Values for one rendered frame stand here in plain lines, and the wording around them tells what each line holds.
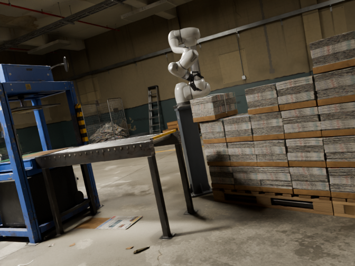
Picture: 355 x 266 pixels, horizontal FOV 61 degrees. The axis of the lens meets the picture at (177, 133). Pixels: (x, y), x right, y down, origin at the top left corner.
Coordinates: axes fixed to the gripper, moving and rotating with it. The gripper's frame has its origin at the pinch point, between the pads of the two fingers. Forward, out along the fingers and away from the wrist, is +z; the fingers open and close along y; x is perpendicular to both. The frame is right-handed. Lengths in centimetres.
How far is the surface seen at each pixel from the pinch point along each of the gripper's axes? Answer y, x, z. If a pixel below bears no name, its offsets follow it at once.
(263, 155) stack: 65, 54, 33
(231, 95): 1.4, 11.4, 34.2
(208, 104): 20.6, 8.2, 6.1
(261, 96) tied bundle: 20, 62, 10
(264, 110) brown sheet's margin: 30, 63, 15
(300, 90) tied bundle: 21, 95, 10
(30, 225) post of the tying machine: 156, -114, -83
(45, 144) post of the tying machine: 68, -200, -60
